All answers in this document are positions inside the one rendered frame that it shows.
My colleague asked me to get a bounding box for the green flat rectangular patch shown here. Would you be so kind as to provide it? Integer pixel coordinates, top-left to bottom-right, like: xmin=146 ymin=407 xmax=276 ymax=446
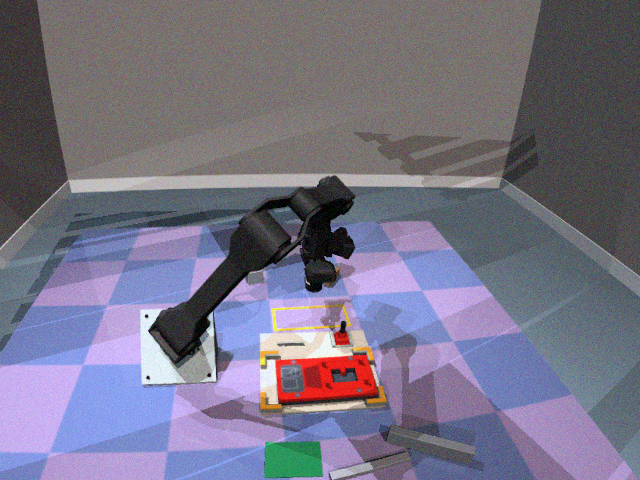
xmin=264 ymin=441 xmax=323 ymax=478

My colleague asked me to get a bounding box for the brown rectangular block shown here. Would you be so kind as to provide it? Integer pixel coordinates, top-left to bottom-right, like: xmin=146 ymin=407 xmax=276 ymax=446
xmin=324 ymin=267 xmax=340 ymax=288

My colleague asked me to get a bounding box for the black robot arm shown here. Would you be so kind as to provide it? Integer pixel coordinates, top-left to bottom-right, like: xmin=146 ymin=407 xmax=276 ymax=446
xmin=148 ymin=175 xmax=355 ymax=364

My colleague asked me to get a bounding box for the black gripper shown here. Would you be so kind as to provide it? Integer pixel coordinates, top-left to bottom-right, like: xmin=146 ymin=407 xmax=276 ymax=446
xmin=299 ymin=229 xmax=337 ymax=291

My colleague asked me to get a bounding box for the black tyre with grey hub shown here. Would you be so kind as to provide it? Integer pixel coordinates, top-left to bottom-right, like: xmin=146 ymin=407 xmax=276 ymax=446
xmin=305 ymin=280 xmax=322 ymax=293

